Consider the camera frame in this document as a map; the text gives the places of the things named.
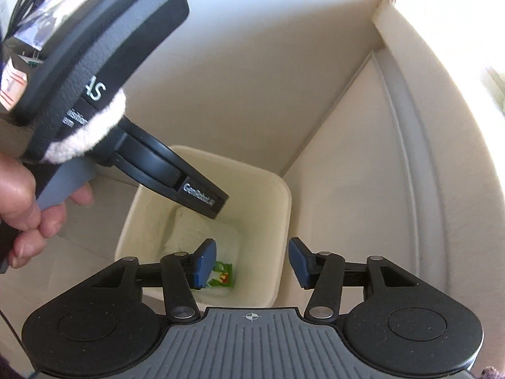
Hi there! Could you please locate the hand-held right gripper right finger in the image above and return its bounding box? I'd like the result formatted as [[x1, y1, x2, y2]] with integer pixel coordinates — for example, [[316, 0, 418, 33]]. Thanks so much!
[[288, 237, 419, 321]]

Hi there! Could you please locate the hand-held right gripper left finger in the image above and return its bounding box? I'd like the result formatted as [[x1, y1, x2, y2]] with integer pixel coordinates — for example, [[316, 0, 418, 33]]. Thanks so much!
[[90, 238, 217, 323]]

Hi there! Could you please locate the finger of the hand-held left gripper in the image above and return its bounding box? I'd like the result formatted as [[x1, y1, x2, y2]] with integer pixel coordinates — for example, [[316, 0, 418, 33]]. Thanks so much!
[[173, 161, 230, 220]]

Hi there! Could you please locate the cream plastic trash bin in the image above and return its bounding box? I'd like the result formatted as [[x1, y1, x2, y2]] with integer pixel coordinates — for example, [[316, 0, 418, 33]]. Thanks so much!
[[114, 145, 293, 312]]

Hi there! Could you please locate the person's left hand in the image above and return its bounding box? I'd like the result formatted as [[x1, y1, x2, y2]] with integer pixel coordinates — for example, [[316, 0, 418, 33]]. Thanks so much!
[[0, 152, 95, 271]]

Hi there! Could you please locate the green snack wrapper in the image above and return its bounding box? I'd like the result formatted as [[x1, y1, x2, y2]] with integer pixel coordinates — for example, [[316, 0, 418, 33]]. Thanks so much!
[[205, 260, 234, 288]]

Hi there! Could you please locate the white fleece strap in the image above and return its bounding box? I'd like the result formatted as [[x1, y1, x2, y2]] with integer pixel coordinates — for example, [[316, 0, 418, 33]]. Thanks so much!
[[43, 91, 127, 164]]

